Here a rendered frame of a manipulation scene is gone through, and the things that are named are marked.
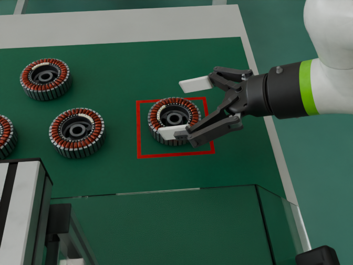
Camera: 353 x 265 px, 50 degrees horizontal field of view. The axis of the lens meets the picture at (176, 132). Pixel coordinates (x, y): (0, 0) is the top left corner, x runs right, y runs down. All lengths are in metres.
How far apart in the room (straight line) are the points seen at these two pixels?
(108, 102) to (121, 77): 0.09
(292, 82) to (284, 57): 1.57
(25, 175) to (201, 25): 0.82
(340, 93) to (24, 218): 0.47
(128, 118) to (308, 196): 1.01
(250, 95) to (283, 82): 0.06
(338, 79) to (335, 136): 1.31
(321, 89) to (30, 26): 0.81
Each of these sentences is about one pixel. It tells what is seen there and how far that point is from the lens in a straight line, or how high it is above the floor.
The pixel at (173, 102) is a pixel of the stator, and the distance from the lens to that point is 0.83.
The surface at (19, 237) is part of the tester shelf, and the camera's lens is 0.33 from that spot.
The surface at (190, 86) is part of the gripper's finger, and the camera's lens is 0.82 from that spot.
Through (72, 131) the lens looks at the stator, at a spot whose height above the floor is 0.77.
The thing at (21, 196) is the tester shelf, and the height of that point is 1.12.
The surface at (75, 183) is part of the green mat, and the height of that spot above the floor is 0.75.
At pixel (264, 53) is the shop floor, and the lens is 2.21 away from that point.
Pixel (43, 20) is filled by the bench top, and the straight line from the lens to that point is 1.17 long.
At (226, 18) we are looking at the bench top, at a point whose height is 0.75.
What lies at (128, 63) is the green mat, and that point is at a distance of 0.98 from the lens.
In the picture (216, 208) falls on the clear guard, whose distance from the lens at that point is 0.37.
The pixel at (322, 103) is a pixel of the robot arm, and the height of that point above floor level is 0.95.
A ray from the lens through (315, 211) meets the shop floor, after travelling 1.65.
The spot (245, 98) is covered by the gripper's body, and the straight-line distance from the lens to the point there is 0.69.
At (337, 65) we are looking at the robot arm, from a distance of 0.58.
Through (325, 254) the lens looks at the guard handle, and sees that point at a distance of 0.38.
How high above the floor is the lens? 1.40
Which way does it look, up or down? 52 degrees down
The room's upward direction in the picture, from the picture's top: straight up
